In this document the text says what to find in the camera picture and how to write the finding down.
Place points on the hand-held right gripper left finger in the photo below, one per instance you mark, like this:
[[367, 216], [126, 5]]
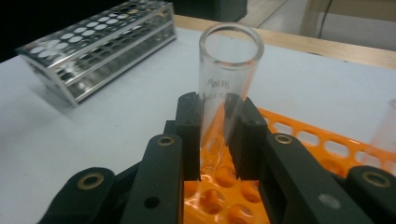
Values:
[[162, 174]]

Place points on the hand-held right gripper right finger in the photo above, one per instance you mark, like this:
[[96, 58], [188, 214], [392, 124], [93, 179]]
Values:
[[286, 174]]

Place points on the orange plastic test tube rack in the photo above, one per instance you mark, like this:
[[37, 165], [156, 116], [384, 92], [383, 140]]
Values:
[[218, 183]]

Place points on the clear glass test tube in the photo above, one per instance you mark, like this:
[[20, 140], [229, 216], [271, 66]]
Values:
[[386, 130], [232, 77]]

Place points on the silver metal test tube rack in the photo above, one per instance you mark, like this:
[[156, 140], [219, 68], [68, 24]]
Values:
[[96, 43]]

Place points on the wooden table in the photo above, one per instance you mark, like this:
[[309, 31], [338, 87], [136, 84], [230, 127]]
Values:
[[311, 46]]

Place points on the dark curtain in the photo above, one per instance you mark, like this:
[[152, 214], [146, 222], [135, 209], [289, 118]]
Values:
[[31, 18]]

